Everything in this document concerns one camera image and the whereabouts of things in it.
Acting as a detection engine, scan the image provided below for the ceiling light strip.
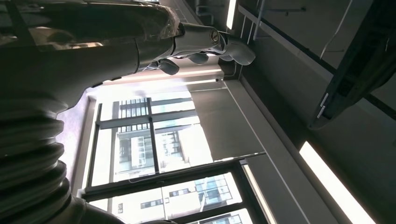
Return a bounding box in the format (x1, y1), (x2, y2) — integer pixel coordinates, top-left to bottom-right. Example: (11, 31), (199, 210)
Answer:
(226, 0), (238, 31)
(298, 140), (377, 224)
(101, 68), (224, 86)

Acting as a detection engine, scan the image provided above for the building outside window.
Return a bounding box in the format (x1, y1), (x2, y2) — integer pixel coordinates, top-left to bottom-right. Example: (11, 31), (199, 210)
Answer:
(91, 98), (255, 224)

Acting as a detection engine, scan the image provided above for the grey roller blind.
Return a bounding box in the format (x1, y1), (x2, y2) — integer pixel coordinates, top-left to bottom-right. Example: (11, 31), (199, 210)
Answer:
(189, 79), (267, 163)

